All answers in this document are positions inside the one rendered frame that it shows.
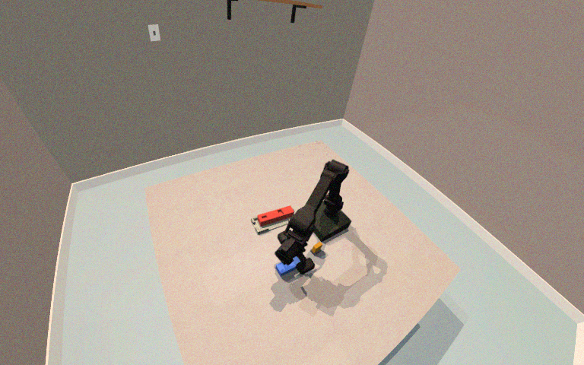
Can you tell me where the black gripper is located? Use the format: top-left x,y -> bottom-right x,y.
277,231 -> 316,275

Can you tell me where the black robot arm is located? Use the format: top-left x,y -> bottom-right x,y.
275,159 -> 349,265

